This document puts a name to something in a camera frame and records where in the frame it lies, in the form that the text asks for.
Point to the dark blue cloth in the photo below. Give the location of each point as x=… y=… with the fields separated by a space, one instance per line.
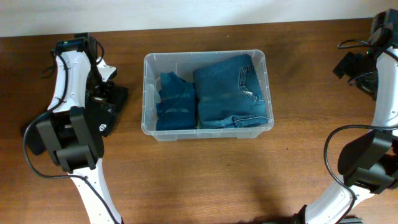
x=177 y=107

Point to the dark blue jeans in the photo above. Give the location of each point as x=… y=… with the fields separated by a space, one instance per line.
x=229 y=95

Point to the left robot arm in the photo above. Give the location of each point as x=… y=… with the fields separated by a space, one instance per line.
x=84 y=109

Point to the black garment with white logo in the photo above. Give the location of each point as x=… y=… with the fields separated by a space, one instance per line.
x=105 y=110

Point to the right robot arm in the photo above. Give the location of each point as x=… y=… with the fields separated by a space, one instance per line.
x=367 y=165

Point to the grey base plate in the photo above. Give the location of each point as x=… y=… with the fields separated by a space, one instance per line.
x=351 y=220

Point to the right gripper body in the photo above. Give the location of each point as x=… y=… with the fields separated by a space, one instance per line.
x=362 y=70

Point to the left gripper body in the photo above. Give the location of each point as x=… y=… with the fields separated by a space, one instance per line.
x=96 y=86

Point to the clear plastic storage bin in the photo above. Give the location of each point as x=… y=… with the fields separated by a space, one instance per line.
x=183 y=64

